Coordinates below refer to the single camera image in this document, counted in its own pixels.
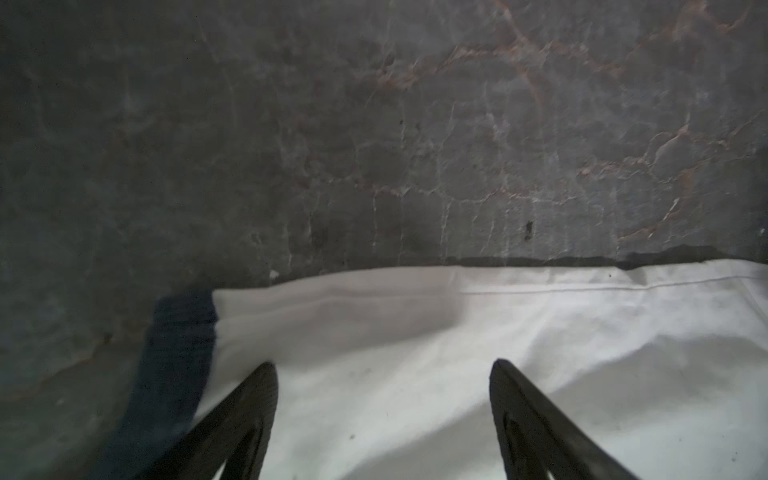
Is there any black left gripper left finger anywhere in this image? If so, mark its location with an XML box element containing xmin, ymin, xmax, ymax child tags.
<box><xmin>137</xmin><ymin>362</ymin><xmax>279</xmax><ymax>479</ymax></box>

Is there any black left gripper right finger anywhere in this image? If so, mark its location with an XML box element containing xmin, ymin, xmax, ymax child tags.
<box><xmin>489</xmin><ymin>359</ymin><xmax>636</xmax><ymax>479</ymax></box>

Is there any white tank top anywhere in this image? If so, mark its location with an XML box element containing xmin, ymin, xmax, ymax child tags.
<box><xmin>89</xmin><ymin>259</ymin><xmax>768</xmax><ymax>480</ymax></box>

